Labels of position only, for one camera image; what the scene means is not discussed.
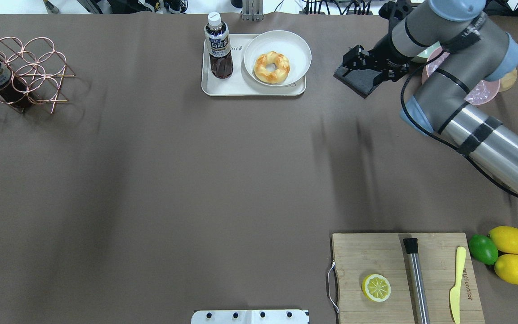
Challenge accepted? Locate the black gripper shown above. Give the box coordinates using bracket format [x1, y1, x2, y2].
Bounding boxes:
[342, 34, 411, 84]

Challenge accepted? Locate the cream round plate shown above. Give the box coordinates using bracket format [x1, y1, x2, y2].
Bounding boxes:
[243, 30, 311, 87]

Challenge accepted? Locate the braided glazed donut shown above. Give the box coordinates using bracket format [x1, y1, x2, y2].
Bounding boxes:
[253, 51, 290, 84]

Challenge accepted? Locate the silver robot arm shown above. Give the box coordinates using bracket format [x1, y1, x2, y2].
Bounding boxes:
[334, 0, 518, 197]

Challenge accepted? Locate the cream rabbit tray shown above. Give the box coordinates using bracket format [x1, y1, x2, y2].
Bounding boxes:
[201, 34, 307, 96]

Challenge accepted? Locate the dark drink bottle on tray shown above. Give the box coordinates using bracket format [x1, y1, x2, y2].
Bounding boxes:
[204, 12, 233, 79]

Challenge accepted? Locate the grey folded cloth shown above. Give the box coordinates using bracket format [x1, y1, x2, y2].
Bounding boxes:
[334, 64, 386, 98]

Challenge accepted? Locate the green bowl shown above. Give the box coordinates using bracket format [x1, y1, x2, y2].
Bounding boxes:
[411, 42, 440, 64]

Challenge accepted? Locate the pink bowl with ice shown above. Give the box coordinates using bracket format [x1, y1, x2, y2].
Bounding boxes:
[421, 47, 501, 106]

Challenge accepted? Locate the green lime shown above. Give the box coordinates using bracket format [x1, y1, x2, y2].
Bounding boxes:
[468, 234, 498, 265]

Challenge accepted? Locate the half lemon slice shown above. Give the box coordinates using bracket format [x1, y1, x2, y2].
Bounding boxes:
[362, 274, 391, 303]

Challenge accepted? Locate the steel cylinder black cap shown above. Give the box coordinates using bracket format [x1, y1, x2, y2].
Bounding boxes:
[403, 238, 430, 324]

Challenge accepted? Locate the yellow lemon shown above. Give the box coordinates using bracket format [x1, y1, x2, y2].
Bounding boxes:
[488, 226, 518, 254]
[495, 254, 518, 285]

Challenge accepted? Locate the yellow plastic knife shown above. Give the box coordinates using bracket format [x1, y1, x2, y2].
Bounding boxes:
[449, 246, 467, 324]

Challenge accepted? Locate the aluminium frame post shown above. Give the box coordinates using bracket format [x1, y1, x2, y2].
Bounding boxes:
[241, 0, 264, 21]

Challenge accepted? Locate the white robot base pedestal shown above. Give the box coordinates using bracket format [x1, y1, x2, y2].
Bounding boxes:
[191, 308, 310, 324]

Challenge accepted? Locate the copper wire bottle rack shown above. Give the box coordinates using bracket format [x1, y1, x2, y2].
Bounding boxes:
[0, 36, 76, 115]

